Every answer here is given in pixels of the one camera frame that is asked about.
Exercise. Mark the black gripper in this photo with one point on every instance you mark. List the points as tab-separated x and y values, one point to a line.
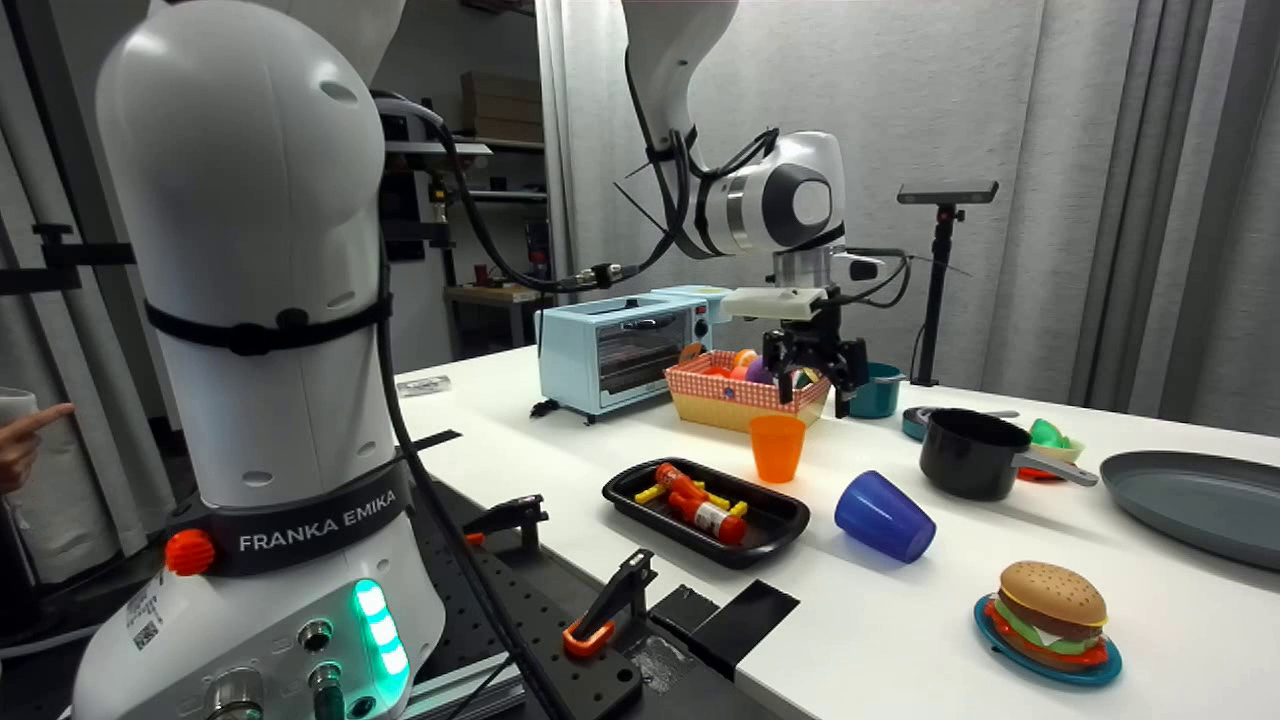
815	341

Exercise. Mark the orange plastic cup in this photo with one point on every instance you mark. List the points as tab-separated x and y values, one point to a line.
776	450

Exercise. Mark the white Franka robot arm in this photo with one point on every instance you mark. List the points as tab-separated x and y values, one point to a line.
252	202

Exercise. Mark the blue plastic cup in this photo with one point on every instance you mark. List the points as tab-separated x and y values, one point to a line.
881	518

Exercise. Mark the black plastic tray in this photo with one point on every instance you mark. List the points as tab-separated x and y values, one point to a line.
772	529

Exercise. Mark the bare human hand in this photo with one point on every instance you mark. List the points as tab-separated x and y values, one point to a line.
20	442

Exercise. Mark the teal toy pot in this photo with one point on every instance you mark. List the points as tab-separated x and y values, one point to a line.
881	399

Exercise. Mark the purple plush ball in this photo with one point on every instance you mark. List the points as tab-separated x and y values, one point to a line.
755	369

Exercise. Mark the orange-red plush toy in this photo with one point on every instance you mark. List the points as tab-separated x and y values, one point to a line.
736	360

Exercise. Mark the teal toy frying pan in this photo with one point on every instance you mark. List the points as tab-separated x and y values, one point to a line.
914	427

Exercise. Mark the red checkered cardboard box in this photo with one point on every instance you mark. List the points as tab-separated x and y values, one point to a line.
707	402

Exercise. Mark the yellow toy fry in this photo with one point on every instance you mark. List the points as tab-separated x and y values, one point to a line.
644	497
717	501

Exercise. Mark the black toy pot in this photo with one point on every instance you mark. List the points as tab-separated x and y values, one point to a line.
973	462

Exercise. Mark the black tripod stand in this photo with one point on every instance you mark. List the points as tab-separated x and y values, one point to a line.
940	266

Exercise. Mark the light blue toaster oven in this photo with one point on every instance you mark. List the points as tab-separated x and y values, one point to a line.
584	352

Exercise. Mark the green toy food piece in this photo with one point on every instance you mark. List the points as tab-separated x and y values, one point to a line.
1049	434

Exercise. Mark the black flat mounting plate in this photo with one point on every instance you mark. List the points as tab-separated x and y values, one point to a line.
734	620

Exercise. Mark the grey curtain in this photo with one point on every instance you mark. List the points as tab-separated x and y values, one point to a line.
1064	202

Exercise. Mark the toy burger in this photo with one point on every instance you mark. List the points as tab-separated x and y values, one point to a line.
1054	607

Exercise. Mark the small teal saucer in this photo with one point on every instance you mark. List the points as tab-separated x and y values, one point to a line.
1012	662

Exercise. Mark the black perforated breadboard base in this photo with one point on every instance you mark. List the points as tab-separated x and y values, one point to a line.
533	603

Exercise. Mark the dark storage shelf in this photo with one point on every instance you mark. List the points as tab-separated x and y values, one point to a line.
492	241

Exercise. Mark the large grey-green plate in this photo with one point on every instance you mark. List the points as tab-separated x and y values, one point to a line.
1203	505

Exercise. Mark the long aluminium profile rail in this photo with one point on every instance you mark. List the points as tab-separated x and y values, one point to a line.
467	685

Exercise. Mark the black metal bracket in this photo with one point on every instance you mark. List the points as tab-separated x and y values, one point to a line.
60	261

